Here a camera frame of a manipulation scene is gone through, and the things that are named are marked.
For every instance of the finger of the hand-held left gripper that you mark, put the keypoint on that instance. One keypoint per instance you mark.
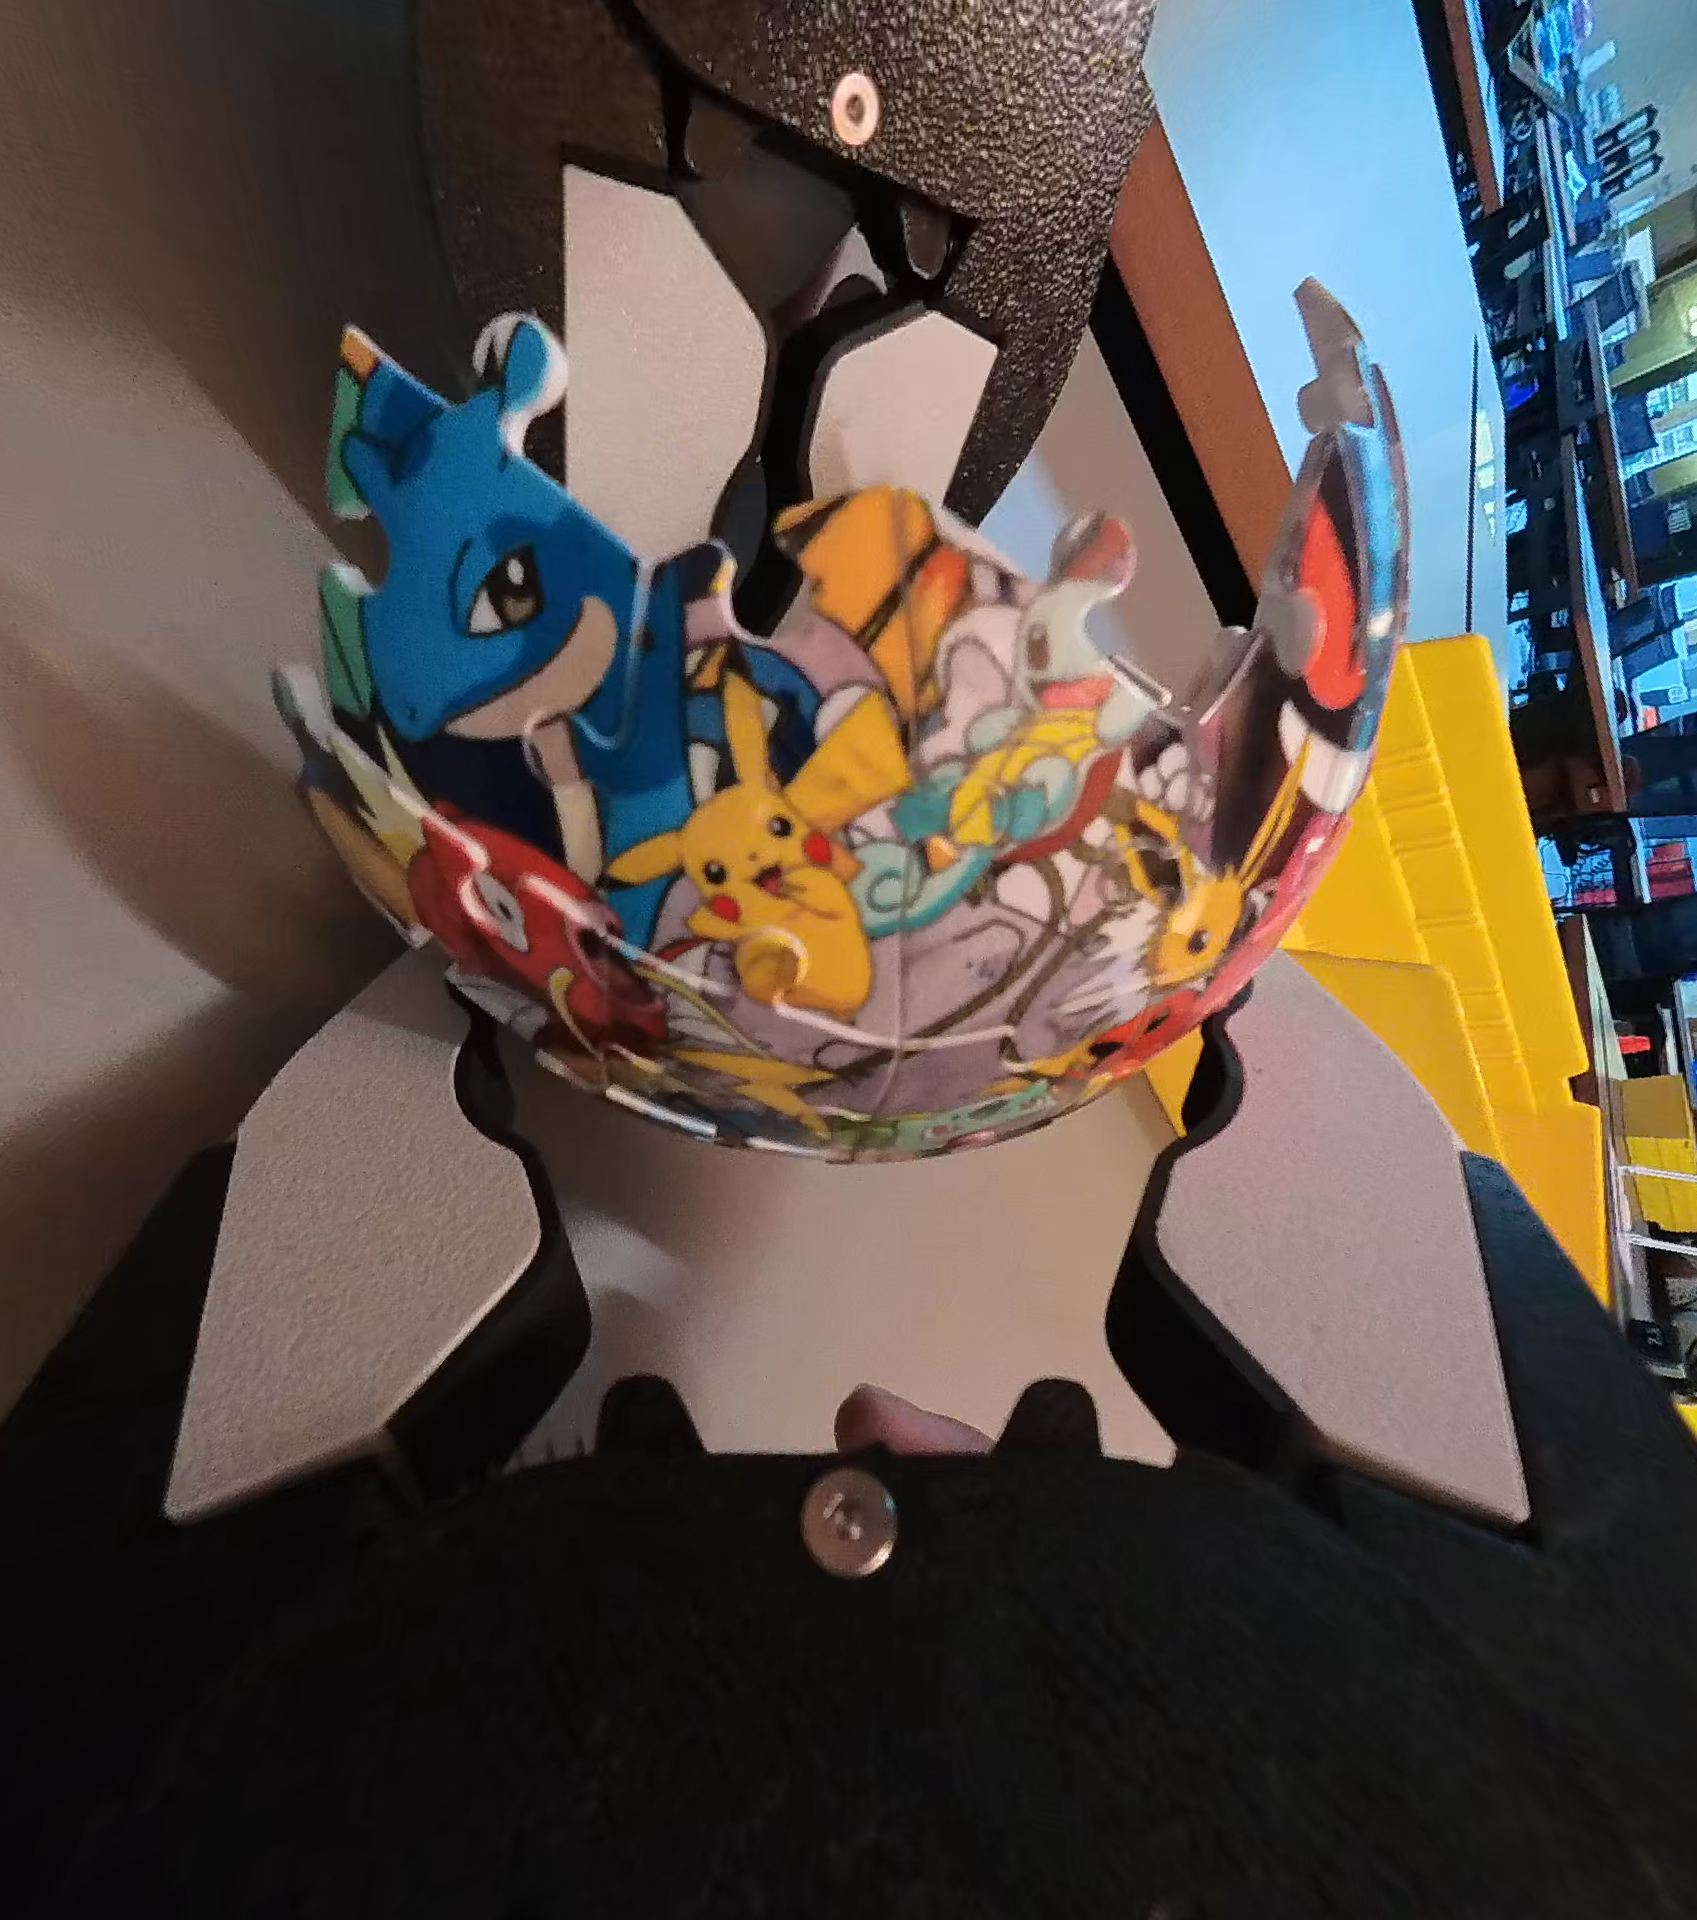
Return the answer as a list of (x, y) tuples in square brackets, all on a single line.
[(653, 344), (909, 404)]

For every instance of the dark workshop shelving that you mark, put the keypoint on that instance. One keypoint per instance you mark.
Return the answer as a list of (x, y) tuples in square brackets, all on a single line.
[(1657, 451)]

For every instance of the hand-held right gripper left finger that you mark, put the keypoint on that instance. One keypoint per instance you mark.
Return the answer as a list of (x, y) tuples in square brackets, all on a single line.
[(352, 1244)]

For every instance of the yellow plastic bin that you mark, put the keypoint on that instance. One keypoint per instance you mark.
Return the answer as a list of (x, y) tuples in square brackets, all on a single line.
[(1463, 900)]

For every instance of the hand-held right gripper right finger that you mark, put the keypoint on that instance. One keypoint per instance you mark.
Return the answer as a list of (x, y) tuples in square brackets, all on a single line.
[(1357, 1274)]

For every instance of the person's right hand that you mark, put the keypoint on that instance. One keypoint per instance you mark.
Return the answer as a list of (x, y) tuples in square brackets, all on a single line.
[(909, 1425)]

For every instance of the partly built puzzle ball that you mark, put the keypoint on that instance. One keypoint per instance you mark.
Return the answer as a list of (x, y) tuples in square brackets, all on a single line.
[(788, 871)]

